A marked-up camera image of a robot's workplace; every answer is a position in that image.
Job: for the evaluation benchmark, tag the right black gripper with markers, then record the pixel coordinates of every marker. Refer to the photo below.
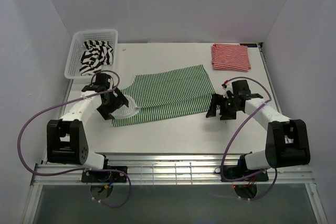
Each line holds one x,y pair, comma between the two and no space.
217,99

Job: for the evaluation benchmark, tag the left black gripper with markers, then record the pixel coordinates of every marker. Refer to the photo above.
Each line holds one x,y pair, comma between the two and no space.
119,101

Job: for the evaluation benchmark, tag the green striped tank top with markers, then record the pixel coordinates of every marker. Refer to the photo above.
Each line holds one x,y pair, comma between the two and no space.
167,95

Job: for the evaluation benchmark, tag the red striped tank top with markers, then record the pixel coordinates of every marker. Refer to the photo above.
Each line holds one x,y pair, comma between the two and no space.
230,57

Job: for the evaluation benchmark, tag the black white striped tank top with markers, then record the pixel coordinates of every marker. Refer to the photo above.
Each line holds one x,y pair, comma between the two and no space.
96,54

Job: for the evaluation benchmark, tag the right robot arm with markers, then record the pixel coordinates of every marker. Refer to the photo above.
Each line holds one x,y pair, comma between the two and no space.
287,141

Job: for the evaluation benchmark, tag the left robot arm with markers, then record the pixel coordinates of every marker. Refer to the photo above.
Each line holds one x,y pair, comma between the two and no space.
66,138

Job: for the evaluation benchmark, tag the white plastic basket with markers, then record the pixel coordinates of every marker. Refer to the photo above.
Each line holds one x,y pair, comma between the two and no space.
77,48

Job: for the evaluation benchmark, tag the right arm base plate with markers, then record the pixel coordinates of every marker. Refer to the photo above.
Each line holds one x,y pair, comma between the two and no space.
234,174

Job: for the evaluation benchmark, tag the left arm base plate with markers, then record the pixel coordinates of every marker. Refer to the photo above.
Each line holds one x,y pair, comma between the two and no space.
105,177

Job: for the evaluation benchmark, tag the aluminium rail frame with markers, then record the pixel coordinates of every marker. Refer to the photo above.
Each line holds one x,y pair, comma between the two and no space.
180,151

